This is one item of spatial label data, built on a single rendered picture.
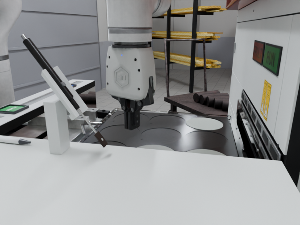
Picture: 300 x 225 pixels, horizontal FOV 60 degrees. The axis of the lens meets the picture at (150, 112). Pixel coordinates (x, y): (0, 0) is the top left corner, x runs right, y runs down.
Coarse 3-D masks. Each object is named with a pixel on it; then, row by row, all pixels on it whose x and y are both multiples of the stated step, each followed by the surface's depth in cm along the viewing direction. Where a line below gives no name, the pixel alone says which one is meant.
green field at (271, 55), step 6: (270, 48) 49; (276, 48) 44; (264, 54) 53; (270, 54) 48; (276, 54) 44; (264, 60) 53; (270, 60) 48; (276, 60) 44; (270, 66) 48; (276, 66) 44
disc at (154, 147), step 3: (138, 147) 58; (141, 147) 58; (144, 147) 58; (147, 147) 58; (150, 147) 58; (153, 147) 58; (156, 147) 58; (159, 147) 58; (162, 147) 58; (165, 147) 58; (168, 147) 58; (168, 150) 56; (171, 150) 56
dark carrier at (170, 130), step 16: (144, 112) 81; (112, 128) 69; (144, 128) 69; (160, 128) 69; (176, 128) 69; (192, 128) 69; (224, 128) 69; (112, 144) 59; (128, 144) 59; (144, 144) 59; (160, 144) 59; (176, 144) 59; (192, 144) 59; (208, 144) 59; (224, 144) 59
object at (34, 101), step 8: (72, 80) 100; (80, 80) 100; (88, 80) 100; (32, 96) 76; (40, 96) 77; (48, 96) 78; (56, 96) 76; (24, 104) 70; (32, 104) 68; (40, 104) 68; (24, 112) 62; (0, 120) 57; (8, 120) 57
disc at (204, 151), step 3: (189, 150) 56; (192, 150) 56; (195, 150) 56; (198, 150) 56; (201, 150) 56; (204, 150) 56; (207, 150) 56; (210, 150) 56; (213, 150) 56; (198, 153) 55; (201, 153) 55; (204, 153) 55; (207, 153) 55; (210, 153) 55; (213, 153) 55; (216, 153) 55; (219, 153) 55
